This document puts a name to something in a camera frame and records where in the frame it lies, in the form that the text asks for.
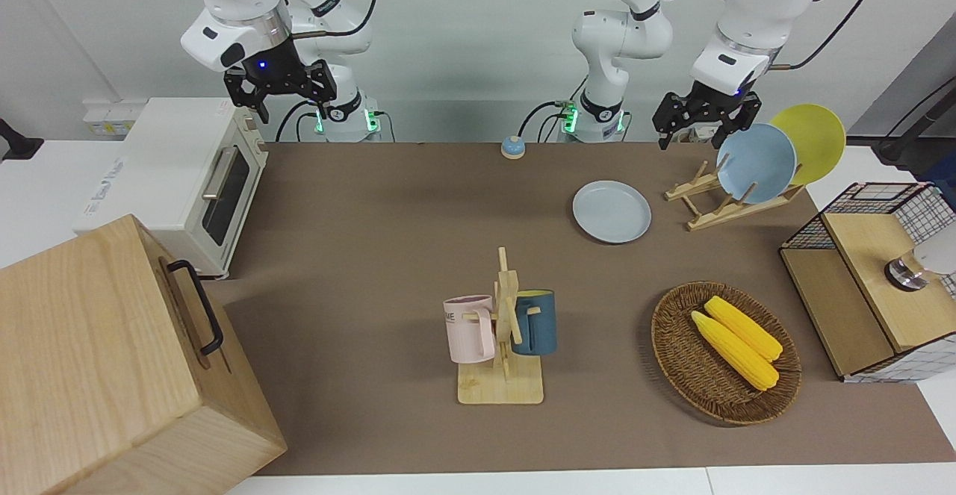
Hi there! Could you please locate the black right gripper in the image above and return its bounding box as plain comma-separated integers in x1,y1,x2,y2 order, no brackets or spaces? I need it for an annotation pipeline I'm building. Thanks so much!
224,36,338,125

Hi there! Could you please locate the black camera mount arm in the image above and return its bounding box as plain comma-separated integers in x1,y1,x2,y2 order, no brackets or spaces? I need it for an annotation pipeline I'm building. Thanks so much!
0,117,45,161
872,75,956,169

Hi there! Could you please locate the white wall power socket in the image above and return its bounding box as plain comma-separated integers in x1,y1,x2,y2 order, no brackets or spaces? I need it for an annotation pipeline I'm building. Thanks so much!
83,102,140,138

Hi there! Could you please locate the wooden mug rack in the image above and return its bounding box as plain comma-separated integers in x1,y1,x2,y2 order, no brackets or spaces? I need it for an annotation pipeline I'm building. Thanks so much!
456,246,545,406

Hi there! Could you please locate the wooden box with black handle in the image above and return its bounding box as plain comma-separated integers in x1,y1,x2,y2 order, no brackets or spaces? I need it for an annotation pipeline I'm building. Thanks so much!
0,214,288,495

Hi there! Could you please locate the yellow corn cob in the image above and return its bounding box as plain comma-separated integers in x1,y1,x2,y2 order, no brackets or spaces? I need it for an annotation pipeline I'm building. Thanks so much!
690,311,780,392
704,296,784,363

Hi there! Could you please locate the pink mug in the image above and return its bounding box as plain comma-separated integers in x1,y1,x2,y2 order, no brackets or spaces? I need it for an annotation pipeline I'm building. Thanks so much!
443,294,497,366

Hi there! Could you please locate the gray plate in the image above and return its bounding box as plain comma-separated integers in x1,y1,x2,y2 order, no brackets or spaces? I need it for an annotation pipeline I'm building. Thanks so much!
572,180,653,245

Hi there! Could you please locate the black right base cable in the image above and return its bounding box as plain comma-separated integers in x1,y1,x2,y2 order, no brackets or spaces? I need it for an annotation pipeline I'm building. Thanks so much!
274,100,320,143

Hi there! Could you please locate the light blue plate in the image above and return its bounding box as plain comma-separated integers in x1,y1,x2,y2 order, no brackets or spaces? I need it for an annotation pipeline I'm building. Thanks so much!
716,123,798,206

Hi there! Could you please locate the white cylinder bottle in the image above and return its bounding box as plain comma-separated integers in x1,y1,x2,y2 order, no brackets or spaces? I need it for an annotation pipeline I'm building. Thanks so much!
884,229,956,293

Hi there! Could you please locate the white toaster oven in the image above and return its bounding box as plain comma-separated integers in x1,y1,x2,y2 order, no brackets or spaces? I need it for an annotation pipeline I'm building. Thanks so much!
72,97,269,280

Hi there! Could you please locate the wooden plate rack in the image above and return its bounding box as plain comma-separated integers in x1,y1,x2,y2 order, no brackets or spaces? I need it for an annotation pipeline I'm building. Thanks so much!
665,161,807,232

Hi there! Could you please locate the brown wicker basket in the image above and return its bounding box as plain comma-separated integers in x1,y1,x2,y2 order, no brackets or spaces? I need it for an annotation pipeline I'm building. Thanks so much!
651,280,803,427

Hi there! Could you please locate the dark blue mug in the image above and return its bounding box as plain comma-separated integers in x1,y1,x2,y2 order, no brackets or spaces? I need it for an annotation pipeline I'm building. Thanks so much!
512,289,559,357

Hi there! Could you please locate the wire grid wooden shelf box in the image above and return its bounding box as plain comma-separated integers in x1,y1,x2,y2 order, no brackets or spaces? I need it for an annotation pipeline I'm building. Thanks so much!
778,181,956,385

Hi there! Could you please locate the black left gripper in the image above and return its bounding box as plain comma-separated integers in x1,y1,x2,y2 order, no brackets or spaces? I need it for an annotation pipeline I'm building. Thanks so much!
652,81,763,152

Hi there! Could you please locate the black left base cable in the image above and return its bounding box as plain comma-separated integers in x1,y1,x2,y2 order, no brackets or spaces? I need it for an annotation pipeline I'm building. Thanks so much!
518,99,574,143

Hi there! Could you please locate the black base cable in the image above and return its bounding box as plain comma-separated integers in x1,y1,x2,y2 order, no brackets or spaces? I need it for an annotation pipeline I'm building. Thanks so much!
274,100,320,143
518,99,574,143

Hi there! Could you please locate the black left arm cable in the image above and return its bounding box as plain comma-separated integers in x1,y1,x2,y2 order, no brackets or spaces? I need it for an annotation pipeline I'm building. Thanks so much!
769,0,874,72

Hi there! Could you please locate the yellow plate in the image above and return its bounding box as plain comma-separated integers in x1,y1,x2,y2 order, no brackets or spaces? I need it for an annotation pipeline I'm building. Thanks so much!
769,104,848,187

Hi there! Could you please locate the brown table mat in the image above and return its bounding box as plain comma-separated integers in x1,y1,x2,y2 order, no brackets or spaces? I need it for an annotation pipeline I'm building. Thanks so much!
200,141,956,478

